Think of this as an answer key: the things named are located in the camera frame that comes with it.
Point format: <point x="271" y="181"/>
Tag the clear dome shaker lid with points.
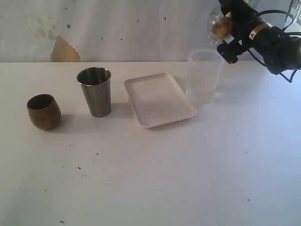
<point x="214" y="14"/>

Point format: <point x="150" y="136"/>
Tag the brown wooden cup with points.
<point x="44" y="111"/>

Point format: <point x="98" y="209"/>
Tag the translucent plastic container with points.
<point x="204" y="68"/>

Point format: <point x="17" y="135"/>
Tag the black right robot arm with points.
<point x="280" y="50"/>

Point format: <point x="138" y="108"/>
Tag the white rectangular tray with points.
<point x="158" y="100"/>

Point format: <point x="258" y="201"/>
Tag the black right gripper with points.
<point x="244" y="19"/>

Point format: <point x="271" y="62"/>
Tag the stainless steel tumbler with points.
<point x="96" y="87"/>

